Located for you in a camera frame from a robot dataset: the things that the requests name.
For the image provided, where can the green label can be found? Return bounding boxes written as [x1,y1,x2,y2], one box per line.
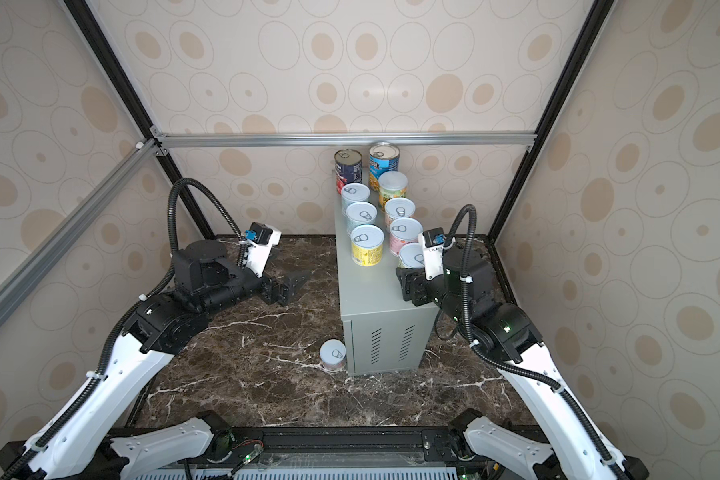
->
[398,242,425,269]

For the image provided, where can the pink label can back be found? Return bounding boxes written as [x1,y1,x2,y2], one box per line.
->
[389,217,423,256]

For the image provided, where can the pink label can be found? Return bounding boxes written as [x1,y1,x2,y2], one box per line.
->
[319,339,347,371]
[389,217,423,256]

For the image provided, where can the white lid can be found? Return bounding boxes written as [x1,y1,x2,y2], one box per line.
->
[345,202,377,234]
[350,225,385,267]

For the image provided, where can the peach label can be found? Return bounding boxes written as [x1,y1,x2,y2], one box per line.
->
[384,197,416,227]

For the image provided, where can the pink label can front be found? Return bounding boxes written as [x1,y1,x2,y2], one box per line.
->
[319,339,347,371]

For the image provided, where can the yellow label can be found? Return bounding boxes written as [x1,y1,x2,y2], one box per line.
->
[378,171,408,208]

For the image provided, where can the teal label can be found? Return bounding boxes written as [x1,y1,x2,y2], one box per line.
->
[340,183,371,210]

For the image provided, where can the blue progresso soup can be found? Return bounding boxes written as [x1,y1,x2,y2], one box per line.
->
[369,142,400,191]

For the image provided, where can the dark blue red soup can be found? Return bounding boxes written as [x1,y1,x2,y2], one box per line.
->
[334,149,363,193]

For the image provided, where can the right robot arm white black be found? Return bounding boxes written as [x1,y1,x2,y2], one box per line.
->
[396,245,649,479]

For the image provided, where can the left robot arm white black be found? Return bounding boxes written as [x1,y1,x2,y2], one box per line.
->
[0,240,311,479]

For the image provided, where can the grey metal cabinet box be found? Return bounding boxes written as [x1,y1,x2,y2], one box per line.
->
[334,193,438,376]

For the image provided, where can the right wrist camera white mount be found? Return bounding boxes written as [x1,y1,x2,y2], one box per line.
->
[418,227,446,281]

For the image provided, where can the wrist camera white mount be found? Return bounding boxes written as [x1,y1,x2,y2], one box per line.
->
[418,227,446,281]
[244,222,282,278]

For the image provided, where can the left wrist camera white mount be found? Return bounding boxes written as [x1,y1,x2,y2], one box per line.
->
[244,222,282,278]

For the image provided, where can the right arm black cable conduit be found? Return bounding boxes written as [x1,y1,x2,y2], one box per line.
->
[442,203,631,480]

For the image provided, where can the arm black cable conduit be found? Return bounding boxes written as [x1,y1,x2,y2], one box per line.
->
[442,203,631,480]
[0,177,247,480]

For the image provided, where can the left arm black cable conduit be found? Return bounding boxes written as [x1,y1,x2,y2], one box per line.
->
[0,177,247,480]

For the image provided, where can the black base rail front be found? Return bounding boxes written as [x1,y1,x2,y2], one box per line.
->
[95,423,583,480]

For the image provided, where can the horizontal aluminium rail back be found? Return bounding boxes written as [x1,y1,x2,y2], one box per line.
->
[156,131,537,148]

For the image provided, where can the diagonal aluminium rail left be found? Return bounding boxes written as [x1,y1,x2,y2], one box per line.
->
[0,139,157,328]

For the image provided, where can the black corner frame post right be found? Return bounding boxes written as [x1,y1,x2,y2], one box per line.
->
[493,0,614,227]

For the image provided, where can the black corner frame post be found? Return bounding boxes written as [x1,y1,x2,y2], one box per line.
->
[62,0,216,243]
[493,0,614,227]

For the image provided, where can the black corner frame post left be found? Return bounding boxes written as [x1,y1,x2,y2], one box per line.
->
[62,0,216,243]

